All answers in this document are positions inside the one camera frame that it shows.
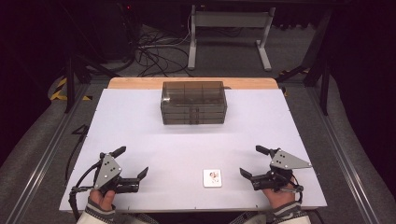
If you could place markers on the yellow black hazard tape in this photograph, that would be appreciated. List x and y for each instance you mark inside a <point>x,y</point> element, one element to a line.
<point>60,90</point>
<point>288,72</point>

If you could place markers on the white square printed card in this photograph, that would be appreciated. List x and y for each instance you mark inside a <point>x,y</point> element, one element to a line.
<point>212,178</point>

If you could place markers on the black metal stand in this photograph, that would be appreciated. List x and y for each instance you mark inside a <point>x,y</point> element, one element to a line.
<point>70,84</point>
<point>323,62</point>

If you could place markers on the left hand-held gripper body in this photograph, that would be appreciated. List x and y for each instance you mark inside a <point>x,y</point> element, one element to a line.
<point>107,171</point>

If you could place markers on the person's left hand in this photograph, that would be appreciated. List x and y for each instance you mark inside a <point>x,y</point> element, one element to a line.
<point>102,200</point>

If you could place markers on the transparent grey drawer box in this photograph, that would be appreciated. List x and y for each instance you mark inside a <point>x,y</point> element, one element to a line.
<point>193,102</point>

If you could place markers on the person's right hand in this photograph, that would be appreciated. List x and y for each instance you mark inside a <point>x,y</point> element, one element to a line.
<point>280,197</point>

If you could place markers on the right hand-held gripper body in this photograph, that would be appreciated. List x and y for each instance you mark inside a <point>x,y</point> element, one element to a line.
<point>285,161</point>

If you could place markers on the wooden table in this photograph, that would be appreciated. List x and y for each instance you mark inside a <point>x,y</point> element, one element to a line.
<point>134,83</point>

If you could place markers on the white table board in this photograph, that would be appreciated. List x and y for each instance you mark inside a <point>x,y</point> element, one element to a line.
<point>174,149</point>

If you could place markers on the aluminium floor rail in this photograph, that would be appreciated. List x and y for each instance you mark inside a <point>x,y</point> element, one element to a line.
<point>339,155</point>
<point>46,155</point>

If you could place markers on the grey metal stand frame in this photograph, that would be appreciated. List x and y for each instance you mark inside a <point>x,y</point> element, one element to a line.
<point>229,20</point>

